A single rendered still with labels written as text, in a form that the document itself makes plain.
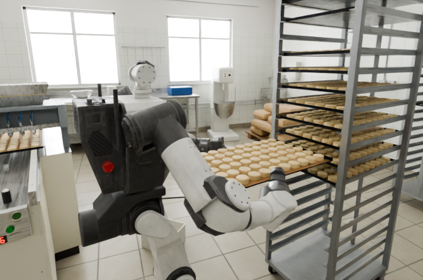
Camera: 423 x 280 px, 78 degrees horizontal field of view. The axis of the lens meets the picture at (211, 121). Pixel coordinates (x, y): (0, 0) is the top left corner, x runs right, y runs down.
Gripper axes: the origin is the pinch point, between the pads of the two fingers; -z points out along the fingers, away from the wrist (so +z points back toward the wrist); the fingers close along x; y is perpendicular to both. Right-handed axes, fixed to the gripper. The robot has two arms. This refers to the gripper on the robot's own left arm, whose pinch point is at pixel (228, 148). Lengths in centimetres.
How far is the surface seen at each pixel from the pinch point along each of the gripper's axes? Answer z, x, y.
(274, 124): -23.3, 8.8, 24.4
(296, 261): -43, -85, 27
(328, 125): -50, 14, 5
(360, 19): -55, 62, -8
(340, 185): -55, -12, -8
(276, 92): -23.5, 28.1, 24.3
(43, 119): 132, 7, 12
